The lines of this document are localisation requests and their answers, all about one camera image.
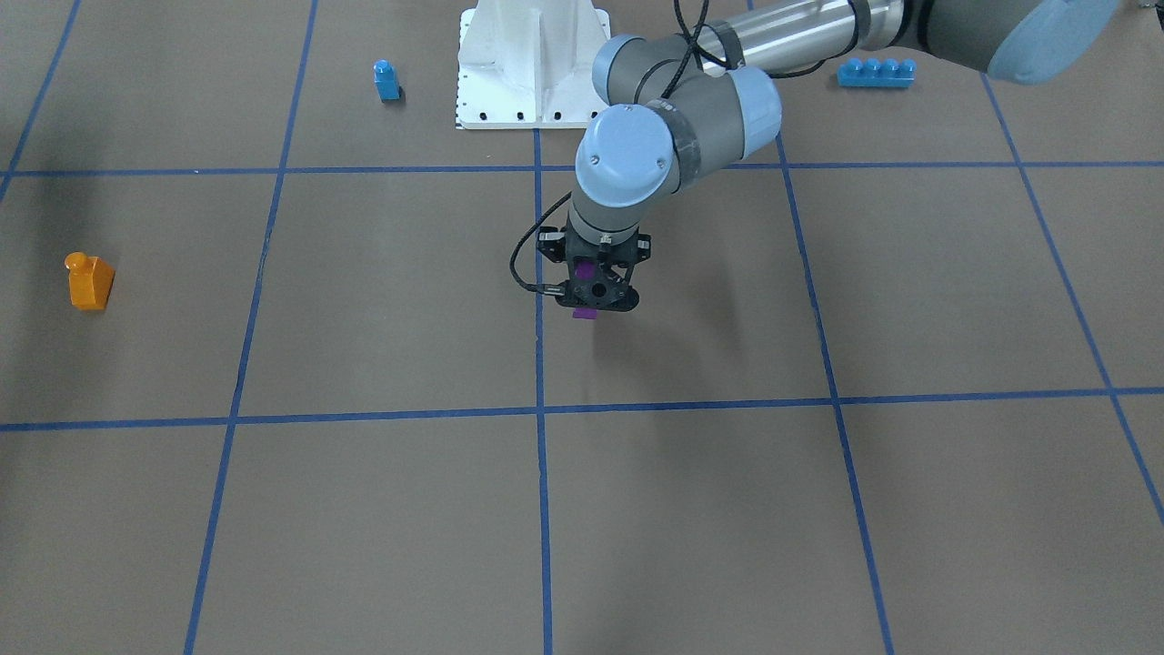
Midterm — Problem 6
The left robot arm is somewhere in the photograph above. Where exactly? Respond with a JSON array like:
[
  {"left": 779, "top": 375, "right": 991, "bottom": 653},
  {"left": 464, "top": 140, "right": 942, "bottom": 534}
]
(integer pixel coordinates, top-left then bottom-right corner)
[{"left": 513, "top": 1, "right": 1117, "bottom": 316}]

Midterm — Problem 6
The purple trapezoid block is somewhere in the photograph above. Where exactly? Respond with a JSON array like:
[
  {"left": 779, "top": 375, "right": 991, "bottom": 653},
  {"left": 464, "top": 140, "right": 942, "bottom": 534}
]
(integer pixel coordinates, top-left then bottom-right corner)
[{"left": 572, "top": 258, "right": 598, "bottom": 320}]

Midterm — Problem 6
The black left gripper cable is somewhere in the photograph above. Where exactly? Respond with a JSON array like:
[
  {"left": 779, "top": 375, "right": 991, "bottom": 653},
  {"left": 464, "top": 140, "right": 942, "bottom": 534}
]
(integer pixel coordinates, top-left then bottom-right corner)
[{"left": 509, "top": 188, "right": 574, "bottom": 294}]

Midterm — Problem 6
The orange trapezoid block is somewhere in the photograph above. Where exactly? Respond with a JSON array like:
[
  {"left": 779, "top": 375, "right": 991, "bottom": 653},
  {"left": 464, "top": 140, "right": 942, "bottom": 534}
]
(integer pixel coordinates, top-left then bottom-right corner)
[{"left": 64, "top": 250, "right": 115, "bottom": 311}]

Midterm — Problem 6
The long blue block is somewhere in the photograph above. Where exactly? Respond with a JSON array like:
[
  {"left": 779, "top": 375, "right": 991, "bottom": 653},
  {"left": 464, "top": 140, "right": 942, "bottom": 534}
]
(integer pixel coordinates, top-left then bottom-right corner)
[{"left": 836, "top": 57, "right": 918, "bottom": 88}]

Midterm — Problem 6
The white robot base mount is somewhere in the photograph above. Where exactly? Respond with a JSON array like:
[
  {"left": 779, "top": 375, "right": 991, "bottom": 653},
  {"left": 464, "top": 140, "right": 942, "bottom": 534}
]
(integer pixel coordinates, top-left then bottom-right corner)
[{"left": 455, "top": 1, "right": 611, "bottom": 130}]

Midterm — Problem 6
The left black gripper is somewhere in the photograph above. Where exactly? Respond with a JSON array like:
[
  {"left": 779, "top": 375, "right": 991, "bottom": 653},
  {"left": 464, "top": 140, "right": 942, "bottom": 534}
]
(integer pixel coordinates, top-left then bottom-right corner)
[{"left": 537, "top": 225, "right": 652, "bottom": 314}]

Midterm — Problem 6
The small blue block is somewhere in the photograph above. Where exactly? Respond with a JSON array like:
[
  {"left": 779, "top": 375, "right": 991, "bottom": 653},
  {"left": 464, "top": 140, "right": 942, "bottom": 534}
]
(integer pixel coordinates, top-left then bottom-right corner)
[{"left": 372, "top": 59, "right": 402, "bottom": 104}]

